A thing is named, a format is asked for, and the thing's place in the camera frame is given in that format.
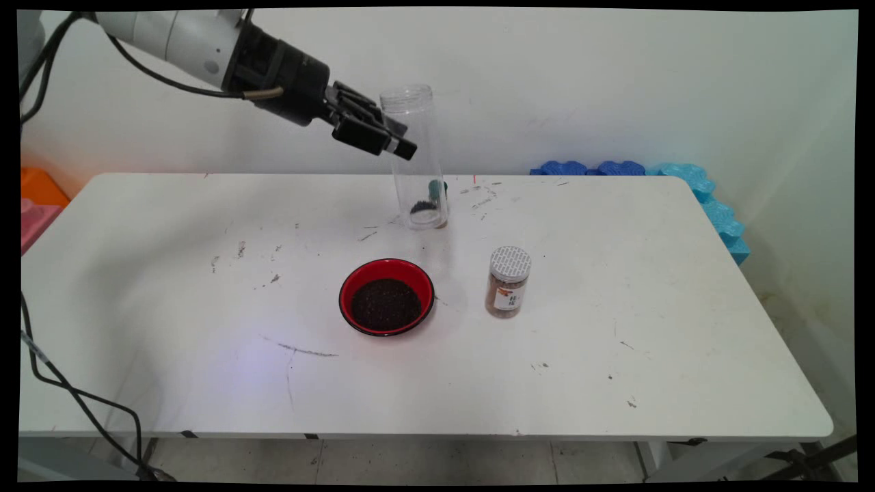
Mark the black seeds heap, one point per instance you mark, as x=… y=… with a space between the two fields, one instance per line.
x=386 y=304

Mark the spice jar with white lid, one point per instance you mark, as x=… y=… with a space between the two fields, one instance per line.
x=509 y=263

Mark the tall clear plastic jar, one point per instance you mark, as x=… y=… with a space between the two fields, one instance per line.
x=417 y=178

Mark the small green-capped spice bottle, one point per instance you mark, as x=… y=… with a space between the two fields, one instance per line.
x=437 y=188

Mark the white table leg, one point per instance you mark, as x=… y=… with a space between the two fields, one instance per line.
x=653 y=458
x=147 y=454

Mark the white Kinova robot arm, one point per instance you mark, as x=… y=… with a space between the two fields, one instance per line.
x=178 y=41

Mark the light blue foam mat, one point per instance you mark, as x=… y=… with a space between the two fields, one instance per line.
x=711 y=205

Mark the orange box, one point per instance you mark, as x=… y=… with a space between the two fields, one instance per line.
x=41 y=188

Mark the red bowl with black rim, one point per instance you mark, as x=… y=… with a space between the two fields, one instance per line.
x=345 y=301

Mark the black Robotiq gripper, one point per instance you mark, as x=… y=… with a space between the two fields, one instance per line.
x=294 y=82

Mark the black metal stand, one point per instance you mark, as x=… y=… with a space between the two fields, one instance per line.
x=809 y=456

